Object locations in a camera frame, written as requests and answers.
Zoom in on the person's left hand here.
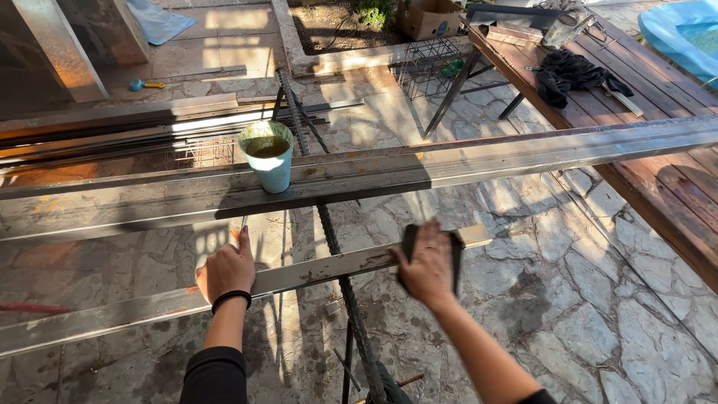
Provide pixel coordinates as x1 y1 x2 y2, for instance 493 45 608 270
195 226 257 306

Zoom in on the person's right hand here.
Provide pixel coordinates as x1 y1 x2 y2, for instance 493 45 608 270
389 219 458 312

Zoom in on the black sanding pad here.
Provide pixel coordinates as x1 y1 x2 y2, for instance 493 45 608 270
397 224 465 295

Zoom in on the short rusty steel bar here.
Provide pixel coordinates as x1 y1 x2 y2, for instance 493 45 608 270
0 223 493 360

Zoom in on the black wristband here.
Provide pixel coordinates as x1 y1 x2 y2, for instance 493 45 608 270
211 290 252 315

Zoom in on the rebar trestle stand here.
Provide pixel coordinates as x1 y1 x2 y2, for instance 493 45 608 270
271 67 393 404

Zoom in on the long steel channel beam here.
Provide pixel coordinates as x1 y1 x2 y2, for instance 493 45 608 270
0 115 718 243

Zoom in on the light blue plastic cup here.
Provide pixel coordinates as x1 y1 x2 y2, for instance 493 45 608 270
238 120 295 195

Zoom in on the pile of steel bars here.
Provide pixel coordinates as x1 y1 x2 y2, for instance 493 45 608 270
0 92 365 169

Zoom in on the red rod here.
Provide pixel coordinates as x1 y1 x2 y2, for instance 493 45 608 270
0 302 73 315

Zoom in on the black cloth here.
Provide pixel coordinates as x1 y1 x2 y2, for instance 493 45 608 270
536 49 635 110

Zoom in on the cardboard box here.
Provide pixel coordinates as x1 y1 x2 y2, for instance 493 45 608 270
397 0 466 41

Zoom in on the brown wooden table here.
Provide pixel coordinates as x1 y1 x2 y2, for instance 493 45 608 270
423 11 718 295

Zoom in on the blue tarp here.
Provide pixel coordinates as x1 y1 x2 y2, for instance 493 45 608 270
126 0 198 46

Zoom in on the green plant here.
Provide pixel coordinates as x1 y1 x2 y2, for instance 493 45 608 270
350 0 396 29

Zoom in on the dark metal plate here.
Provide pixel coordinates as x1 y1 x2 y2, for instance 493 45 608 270
466 3 567 28

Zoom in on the dirty metal can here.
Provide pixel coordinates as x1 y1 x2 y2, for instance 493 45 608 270
541 8 595 50

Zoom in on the metal pillar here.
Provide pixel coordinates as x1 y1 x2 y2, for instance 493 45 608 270
0 0 151 119

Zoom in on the blue plastic pool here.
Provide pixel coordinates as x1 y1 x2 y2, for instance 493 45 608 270
638 0 718 91

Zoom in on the wire mesh cage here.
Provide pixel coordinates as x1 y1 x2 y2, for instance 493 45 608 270
393 38 469 101

